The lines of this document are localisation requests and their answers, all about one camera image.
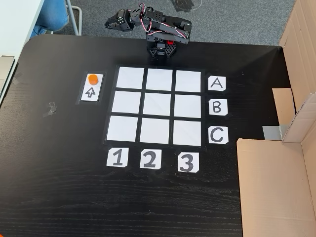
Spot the white nine-square grid sheet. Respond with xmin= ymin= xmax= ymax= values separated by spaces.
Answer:
xmin=103 ymin=64 xmax=205 ymax=148

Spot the black tape patch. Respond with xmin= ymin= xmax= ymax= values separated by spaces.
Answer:
xmin=171 ymin=0 xmax=196 ymax=12

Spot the person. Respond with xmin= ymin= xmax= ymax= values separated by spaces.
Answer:
xmin=33 ymin=0 xmax=70 ymax=36

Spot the white arrow paper sheet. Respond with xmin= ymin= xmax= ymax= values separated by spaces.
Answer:
xmin=80 ymin=73 xmax=104 ymax=102

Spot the white side table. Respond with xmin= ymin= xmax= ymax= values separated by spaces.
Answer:
xmin=0 ymin=0 xmax=45 ymax=107

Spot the clear tape scrap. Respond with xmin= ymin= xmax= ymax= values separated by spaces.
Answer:
xmin=43 ymin=101 xmax=58 ymax=118
xmin=12 ymin=72 xmax=24 ymax=86

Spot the paper label letter A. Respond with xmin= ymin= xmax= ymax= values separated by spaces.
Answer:
xmin=208 ymin=76 xmax=227 ymax=92

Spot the paper label letter B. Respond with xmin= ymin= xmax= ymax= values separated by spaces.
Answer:
xmin=209 ymin=99 xmax=229 ymax=116

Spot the paper label number 1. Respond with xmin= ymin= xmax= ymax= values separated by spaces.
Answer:
xmin=106 ymin=147 xmax=128 ymax=168

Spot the paper label number 2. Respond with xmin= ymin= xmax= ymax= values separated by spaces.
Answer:
xmin=139 ymin=149 xmax=162 ymax=169

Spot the paper label letter C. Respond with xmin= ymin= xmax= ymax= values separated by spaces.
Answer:
xmin=208 ymin=126 xmax=229 ymax=144

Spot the paper label number 3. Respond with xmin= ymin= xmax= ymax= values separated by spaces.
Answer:
xmin=178 ymin=152 xmax=199 ymax=173

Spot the brown cardboard screen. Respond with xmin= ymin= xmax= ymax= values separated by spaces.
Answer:
xmin=236 ymin=0 xmax=316 ymax=237

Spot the red white servo cable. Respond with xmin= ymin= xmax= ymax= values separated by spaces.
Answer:
xmin=137 ymin=3 xmax=191 ymax=38

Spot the grey metal frame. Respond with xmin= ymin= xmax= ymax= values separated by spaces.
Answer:
xmin=65 ymin=0 xmax=82 ymax=36

